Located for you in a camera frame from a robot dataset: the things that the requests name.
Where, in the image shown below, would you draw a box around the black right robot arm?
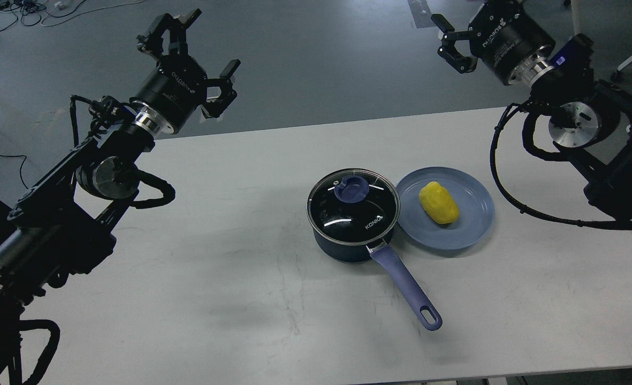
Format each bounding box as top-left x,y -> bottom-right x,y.
429,1 -> 632,230

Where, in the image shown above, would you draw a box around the yellow potato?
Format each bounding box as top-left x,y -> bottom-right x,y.
418,181 -> 460,225

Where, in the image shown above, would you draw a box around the glass lid with blue knob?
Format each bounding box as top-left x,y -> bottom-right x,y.
306,168 -> 400,245

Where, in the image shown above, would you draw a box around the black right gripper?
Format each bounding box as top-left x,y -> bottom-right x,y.
431,1 -> 555,86

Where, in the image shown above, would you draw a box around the white chair leg with caster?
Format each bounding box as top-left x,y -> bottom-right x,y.
610,54 -> 632,81

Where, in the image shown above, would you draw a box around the blue saucepan with handle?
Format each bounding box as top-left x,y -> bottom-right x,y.
307,168 -> 443,332

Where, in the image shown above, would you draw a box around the blue plate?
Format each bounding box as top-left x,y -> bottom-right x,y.
396,166 -> 495,251

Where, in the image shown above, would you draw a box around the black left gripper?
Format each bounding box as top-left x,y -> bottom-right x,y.
130,8 -> 241,135

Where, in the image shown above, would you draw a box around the tangled cables on floor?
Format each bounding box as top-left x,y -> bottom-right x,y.
0,0 -> 150,35

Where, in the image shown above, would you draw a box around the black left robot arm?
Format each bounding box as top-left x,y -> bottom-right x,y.
0,8 -> 240,384

